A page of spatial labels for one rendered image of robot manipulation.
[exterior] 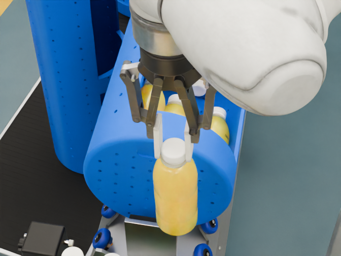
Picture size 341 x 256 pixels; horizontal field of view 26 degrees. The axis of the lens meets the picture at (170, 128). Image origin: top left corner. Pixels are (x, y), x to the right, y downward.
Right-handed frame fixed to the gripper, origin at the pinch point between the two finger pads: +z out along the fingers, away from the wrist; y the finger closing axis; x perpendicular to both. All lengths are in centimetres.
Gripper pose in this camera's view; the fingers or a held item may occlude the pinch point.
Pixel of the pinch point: (173, 138)
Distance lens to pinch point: 105.9
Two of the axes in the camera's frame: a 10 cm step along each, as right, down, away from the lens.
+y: -9.9, -1.1, 1.2
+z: 0.3, 6.4, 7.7
